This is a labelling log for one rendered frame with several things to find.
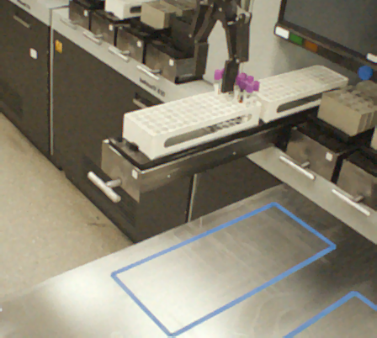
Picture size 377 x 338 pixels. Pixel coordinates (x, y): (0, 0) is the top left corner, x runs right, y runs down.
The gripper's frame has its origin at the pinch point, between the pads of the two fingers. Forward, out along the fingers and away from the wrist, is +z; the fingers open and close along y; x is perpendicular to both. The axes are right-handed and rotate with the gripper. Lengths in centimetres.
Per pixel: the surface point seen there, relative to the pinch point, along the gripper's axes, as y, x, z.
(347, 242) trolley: 43.0, -5.6, 12.1
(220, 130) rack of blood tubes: 4.6, -0.4, 11.4
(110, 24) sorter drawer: -66, 18, 14
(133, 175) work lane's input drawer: 4.7, -21.9, 15.5
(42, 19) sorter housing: -112, 18, 28
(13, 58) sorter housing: -140, 18, 54
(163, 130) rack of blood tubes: 3.0, -14.2, 8.6
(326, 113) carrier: 11.8, 25.7, 10.0
